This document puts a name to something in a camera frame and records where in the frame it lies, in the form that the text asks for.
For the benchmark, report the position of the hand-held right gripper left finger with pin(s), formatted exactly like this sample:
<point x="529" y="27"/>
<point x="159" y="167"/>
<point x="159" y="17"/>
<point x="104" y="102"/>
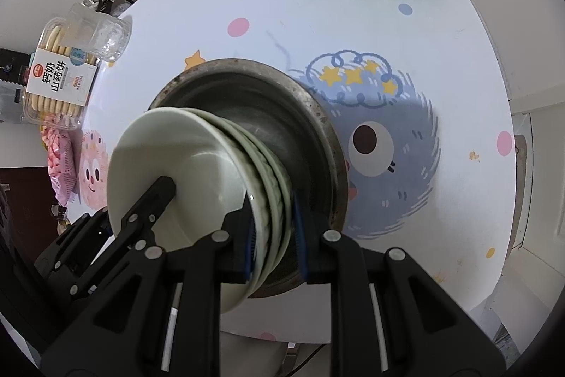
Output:
<point x="248" y="253"/>

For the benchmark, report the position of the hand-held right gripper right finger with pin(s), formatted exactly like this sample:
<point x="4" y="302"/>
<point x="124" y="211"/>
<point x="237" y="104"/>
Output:
<point x="300" y="244"/>

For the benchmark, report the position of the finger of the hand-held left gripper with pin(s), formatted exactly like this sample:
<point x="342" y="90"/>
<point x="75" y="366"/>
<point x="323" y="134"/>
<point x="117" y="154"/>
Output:
<point x="154" y="200"/>

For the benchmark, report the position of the green ceramic bowl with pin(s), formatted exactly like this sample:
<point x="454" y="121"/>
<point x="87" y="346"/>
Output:
<point x="262" y="218"/>
<point x="282" y="218"/>

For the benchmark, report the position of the cream ceramic bowl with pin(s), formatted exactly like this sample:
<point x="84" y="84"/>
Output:
<point x="176" y="151"/>

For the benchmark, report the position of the stained steel bowl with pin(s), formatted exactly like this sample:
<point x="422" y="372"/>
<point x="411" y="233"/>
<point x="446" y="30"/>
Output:
<point x="330" y="147"/>

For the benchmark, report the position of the black clip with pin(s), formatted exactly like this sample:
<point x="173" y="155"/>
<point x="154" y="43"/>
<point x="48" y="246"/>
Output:
<point x="62" y="220"/>

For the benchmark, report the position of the pink snack bag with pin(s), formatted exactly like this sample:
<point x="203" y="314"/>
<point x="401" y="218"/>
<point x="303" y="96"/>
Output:
<point x="62" y="169"/>

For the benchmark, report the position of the person's left leg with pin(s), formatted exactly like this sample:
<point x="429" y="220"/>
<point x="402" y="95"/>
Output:
<point x="247" y="355"/>

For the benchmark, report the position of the clear cookie container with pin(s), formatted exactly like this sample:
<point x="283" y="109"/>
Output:
<point x="57" y="81"/>

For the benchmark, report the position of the white corrugated board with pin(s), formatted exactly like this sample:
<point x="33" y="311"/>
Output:
<point x="11" y="105"/>

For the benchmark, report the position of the glass mug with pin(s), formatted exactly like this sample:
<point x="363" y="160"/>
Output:
<point x="101" y="32"/>

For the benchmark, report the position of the black bag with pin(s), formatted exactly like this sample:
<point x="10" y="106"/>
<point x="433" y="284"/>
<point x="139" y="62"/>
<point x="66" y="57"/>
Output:
<point x="13" y="65"/>

